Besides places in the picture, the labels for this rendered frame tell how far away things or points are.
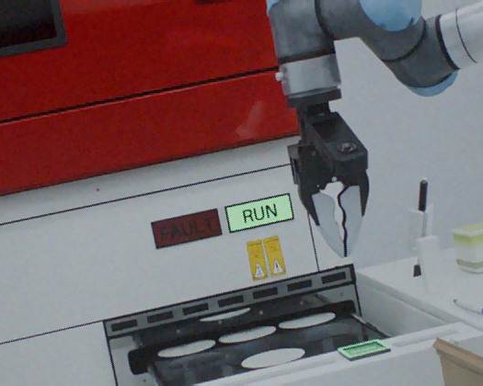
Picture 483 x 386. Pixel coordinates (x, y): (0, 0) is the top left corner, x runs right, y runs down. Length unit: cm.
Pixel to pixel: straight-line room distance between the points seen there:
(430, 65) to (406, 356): 37
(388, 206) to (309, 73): 224
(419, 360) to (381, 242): 219
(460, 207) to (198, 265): 181
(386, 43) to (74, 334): 86
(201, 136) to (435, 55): 61
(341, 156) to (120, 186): 71
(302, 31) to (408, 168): 226
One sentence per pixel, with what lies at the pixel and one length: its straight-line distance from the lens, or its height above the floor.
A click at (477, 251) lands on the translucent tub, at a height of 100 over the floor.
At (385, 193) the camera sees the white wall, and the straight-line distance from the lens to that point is 374.
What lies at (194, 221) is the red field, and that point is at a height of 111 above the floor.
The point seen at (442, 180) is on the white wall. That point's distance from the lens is 380.
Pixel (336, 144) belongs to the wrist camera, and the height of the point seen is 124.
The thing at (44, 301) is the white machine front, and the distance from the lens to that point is 210.
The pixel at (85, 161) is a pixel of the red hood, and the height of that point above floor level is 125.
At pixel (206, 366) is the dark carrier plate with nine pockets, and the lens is 196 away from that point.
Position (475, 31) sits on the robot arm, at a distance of 154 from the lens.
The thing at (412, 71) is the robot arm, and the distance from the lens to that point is 157.
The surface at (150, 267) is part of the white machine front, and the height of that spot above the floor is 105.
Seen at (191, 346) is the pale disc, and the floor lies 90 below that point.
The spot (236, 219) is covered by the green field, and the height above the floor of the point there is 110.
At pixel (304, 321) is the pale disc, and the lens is 214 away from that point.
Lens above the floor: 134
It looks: 7 degrees down
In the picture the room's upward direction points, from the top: 11 degrees counter-clockwise
